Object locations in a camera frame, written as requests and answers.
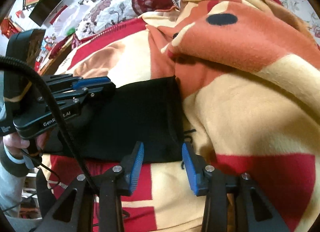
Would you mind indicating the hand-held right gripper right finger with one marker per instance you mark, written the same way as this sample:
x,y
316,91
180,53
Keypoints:
x,y
191,172

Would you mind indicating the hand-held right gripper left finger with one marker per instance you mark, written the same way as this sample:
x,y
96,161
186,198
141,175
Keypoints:
x,y
136,169

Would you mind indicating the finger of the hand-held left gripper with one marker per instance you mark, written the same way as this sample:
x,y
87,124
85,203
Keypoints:
x,y
97,92
92,82

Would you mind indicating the black pants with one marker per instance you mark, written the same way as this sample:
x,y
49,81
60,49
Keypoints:
x,y
145,117

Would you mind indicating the person's left forearm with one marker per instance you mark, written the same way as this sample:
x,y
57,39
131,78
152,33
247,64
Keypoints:
x,y
10,189

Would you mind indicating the person's left hand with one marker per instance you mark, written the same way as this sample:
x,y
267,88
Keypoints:
x,y
15,144

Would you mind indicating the cluttered wooden table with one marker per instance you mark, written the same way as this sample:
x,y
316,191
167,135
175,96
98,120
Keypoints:
x,y
60,54

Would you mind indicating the white plastic bag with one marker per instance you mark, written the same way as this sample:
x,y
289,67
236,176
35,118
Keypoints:
x,y
66,19

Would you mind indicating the red hanging ornament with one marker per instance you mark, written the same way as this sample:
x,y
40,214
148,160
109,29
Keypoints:
x,y
8,28

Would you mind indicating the floral quilted pillow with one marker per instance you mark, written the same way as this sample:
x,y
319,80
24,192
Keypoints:
x,y
112,9

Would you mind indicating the red orange cream printed blanket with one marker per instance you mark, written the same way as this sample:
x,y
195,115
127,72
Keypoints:
x,y
250,112

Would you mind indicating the wall television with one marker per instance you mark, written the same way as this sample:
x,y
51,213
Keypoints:
x,y
46,6

